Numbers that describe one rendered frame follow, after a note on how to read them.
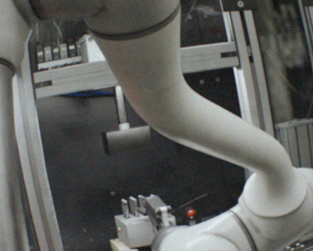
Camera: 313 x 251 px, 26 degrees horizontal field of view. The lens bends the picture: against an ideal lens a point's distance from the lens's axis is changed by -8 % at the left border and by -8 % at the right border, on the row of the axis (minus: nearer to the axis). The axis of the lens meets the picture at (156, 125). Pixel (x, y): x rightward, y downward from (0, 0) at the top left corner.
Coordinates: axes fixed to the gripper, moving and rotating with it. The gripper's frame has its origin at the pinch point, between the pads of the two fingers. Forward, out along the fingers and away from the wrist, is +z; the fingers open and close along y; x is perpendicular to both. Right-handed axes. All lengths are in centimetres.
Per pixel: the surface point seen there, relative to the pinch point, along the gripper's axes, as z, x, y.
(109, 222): 29.7, 3.4, -2.0
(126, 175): 29.6, -2.5, 8.4
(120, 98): 6.7, 0.4, 25.9
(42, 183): -13.3, 20.0, 13.9
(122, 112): 6.7, 0.6, 23.2
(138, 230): -1.6, 2.5, 0.9
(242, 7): -13.8, -20.1, 39.6
